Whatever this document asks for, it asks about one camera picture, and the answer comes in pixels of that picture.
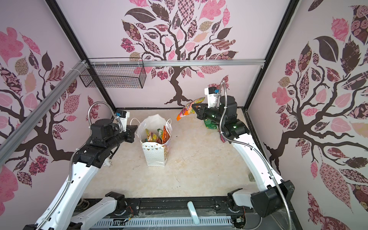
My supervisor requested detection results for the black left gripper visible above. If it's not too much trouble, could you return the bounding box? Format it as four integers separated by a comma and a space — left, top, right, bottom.
106, 125, 138, 150

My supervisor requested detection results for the green small snack packet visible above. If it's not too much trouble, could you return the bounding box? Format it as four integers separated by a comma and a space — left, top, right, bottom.
204, 119, 218, 130

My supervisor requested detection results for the orange skittles style packet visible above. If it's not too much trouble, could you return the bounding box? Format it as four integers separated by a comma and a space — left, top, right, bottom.
176, 97, 205, 121

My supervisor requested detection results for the yellow pink candy packet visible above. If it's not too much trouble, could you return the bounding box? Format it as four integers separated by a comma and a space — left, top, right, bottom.
145, 129, 163, 144

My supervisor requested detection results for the white paper gift bag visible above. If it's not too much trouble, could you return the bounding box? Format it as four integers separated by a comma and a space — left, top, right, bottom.
130, 114, 173, 167

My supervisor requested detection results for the purple candy packet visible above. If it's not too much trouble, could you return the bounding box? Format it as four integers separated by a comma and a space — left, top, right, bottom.
220, 133, 227, 143

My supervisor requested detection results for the orange snack packet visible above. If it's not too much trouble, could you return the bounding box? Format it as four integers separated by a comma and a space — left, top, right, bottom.
162, 126, 170, 144

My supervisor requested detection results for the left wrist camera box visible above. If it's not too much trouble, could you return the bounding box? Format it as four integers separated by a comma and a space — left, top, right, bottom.
116, 108, 130, 132

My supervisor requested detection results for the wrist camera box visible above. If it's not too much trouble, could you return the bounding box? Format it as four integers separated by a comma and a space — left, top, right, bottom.
205, 86, 220, 108
116, 108, 130, 132

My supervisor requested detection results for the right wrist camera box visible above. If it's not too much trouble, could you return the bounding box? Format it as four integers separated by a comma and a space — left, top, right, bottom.
205, 86, 220, 108

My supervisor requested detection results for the aluminium rail back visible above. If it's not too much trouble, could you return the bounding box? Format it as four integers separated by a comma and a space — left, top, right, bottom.
90, 59, 265, 67

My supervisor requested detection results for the aluminium rail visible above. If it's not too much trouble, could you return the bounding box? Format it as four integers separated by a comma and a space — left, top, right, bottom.
1, 60, 87, 165
90, 59, 265, 67

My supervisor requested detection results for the black wire mesh basket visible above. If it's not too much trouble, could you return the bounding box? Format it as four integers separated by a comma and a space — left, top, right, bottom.
79, 58, 147, 89

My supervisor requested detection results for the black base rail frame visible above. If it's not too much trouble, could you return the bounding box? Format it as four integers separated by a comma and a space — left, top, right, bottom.
54, 195, 302, 230

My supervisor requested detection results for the white handle on base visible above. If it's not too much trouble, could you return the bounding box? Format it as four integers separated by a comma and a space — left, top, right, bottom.
187, 201, 200, 225

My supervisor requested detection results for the white slotted cable duct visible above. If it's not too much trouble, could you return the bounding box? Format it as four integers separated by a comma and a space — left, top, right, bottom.
90, 216, 232, 230

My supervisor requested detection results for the aluminium rail left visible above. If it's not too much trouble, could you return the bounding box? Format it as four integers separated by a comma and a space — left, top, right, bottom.
1, 60, 87, 165

